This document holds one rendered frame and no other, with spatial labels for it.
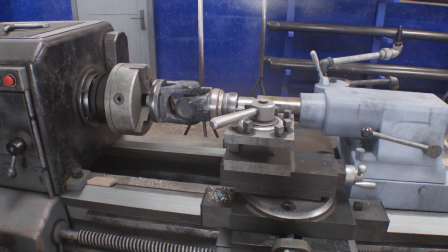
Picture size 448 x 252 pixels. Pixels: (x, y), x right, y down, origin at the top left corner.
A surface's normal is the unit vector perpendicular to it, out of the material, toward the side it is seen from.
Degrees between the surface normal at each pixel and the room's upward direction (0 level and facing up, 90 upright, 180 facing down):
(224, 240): 0
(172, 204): 36
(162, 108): 90
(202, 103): 90
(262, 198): 0
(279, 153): 0
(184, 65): 90
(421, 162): 66
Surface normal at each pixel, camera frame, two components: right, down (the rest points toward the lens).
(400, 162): -0.13, 0.00
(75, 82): 0.99, 0.07
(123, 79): -0.09, -0.43
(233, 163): -0.18, 0.40
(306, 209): 0.01, -0.91
